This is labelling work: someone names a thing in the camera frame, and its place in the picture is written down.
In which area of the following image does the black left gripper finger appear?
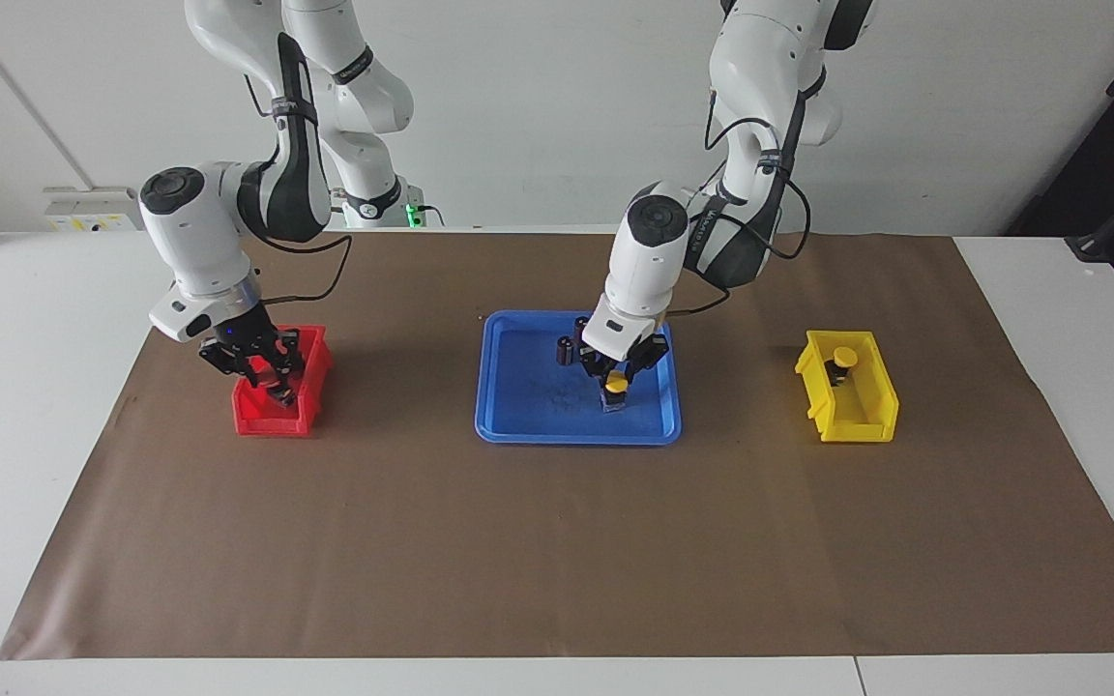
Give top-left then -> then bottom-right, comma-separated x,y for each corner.
576,338 -> 610,390
629,333 -> 671,386

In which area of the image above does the red plastic bin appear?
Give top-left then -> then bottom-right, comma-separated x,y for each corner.
231,324 -> 334,438

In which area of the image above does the blue plastic tray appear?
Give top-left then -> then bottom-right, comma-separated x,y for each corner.
475,310 -> 683,446

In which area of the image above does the brown paper table mat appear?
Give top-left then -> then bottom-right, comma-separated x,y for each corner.
0,227 -> 1114,661

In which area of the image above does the yellow plastic bin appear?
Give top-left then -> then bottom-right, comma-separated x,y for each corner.
795,330 -> 900,444

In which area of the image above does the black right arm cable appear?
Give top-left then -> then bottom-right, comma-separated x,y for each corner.
246,72 -> 355,310

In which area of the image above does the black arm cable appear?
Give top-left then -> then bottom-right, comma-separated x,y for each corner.
246,72 -> 355,310
663,87 -> 814,320

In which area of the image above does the white wall power strip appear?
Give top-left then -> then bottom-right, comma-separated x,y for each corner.
43,187 -> 140,233

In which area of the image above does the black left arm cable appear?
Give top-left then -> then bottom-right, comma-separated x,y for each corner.
663,87 -> 814,320

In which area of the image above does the black right base cable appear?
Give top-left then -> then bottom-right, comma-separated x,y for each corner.
325,188 -> 447,231

